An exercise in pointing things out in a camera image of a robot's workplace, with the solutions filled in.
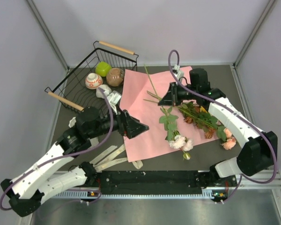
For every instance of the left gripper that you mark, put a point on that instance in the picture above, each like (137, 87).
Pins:
(129, 125)

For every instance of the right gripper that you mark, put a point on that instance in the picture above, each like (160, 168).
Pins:
(171, 98)

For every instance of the yellow flower bunch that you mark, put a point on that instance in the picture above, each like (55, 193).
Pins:
(199, 117)

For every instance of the pink wrapping paper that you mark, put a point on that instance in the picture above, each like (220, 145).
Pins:
(136, 100)

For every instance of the pink flower bunch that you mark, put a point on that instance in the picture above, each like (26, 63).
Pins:
(178, 141)

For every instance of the beige ribbon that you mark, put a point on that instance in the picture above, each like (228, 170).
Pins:
(109, 158)

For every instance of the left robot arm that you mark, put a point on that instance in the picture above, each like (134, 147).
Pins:
(31, 189)

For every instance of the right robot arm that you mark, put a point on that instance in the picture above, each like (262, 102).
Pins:
(258, 148)

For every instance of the white ribbed ceramic vase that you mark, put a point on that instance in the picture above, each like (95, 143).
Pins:
(93, 141)

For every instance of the white flower-shaped cup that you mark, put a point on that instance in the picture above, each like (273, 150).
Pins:
(103, 91)

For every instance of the brown ceramic cup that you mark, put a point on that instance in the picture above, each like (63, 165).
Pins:
(115, 77)

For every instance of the white red-patterned bowl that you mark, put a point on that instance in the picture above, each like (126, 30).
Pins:
(93, 81)

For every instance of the green plastic cup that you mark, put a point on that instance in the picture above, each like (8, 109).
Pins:
(102, 69)

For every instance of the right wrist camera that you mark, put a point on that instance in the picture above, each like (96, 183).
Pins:
(177, 72)

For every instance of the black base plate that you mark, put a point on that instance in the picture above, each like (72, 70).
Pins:
(159, 182)

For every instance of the black wire basket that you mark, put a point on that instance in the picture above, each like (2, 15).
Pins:
(80, 84)

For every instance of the right frame post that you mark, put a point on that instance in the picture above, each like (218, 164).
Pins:
(261, 20)

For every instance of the frame post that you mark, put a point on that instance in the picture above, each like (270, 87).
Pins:
(45, 30)
(261, 20)

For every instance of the slotted cable duct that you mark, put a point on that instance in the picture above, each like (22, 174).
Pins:
(92, 195)

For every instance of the left frame post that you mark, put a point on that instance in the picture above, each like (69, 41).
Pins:
(45, 30)

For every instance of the aluminium front rail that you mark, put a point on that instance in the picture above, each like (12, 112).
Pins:
(245, 183)

